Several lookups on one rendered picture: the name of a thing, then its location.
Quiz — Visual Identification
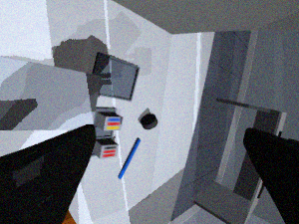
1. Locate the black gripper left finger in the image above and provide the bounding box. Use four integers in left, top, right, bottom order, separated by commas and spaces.
0, 124, 96, 224

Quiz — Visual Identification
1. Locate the grey flat panel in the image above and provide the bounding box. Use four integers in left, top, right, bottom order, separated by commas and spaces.
112, 0, 299, 35

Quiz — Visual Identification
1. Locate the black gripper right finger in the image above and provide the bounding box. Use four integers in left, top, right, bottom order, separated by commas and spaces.
243, 128, 299, 224

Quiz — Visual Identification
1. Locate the blue rod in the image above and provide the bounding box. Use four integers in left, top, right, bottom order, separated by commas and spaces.
119, 139, 141, 179

